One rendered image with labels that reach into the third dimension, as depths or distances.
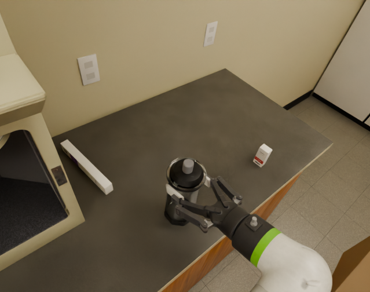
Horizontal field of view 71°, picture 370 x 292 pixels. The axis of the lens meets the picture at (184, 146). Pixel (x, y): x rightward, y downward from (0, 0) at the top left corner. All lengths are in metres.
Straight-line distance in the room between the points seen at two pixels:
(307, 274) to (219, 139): 0.70
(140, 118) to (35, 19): 0.52
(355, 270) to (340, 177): 1.85
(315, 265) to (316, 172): 2.04
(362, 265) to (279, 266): 0.34
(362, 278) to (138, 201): 0.66
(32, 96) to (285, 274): 0.50
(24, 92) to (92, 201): 0.59
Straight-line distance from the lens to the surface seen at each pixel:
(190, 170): 0.67
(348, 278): 0.87
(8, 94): 0.39
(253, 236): 0.59
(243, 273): 1.88
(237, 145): 1.12
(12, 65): 0.45
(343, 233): 2.34
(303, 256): 0.57
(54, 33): 0.98
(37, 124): 0.56
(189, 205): 0.67
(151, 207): 0.90
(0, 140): 0.62
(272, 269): 0.58
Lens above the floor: 1.73
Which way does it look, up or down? 48 degrees down
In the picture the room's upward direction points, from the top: 9 degrees clockwise
